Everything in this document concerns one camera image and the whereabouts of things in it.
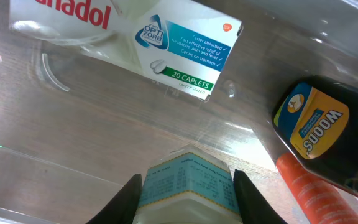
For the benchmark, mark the orange tube white cap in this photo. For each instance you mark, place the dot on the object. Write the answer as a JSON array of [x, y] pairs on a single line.
[[319, 200]]

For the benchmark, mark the clear plastic container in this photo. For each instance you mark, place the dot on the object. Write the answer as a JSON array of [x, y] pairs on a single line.
[[74, 129]]

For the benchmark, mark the black bottle white cap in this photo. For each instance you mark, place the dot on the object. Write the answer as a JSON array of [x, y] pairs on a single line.
[[317, 120]]

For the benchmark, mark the small gold lid jar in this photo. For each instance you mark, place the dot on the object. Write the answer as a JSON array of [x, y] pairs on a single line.
[[188, 186]]

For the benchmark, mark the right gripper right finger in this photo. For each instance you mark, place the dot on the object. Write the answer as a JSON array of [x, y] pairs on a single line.
[[253, 207]]

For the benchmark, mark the white Panadol medicine box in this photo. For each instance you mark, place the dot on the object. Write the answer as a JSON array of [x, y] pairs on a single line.
[[180, 43]]

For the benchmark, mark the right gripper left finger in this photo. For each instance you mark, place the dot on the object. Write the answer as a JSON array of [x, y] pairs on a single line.
[[122, 207]]

